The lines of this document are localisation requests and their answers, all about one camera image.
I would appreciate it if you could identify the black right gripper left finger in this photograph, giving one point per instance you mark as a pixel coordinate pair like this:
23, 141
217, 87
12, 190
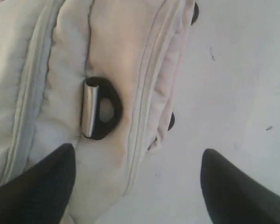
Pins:
40, 195

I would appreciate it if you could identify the beige duffel bag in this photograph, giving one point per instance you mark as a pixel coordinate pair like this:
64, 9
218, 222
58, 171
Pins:
98, 74

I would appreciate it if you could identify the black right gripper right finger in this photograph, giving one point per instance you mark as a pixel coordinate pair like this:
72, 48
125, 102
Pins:
232, 197

